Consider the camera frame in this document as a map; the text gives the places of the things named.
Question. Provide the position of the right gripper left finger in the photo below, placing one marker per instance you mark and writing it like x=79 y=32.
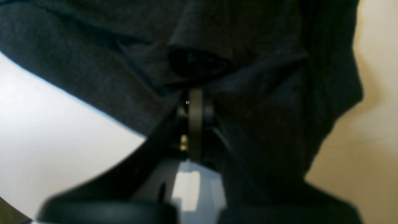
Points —
x=138 y=190

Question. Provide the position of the black T-shirt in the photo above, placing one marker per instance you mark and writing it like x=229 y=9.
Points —
x=285 y=69

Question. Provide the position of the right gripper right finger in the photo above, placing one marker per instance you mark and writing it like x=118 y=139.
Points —
x=254 y=193

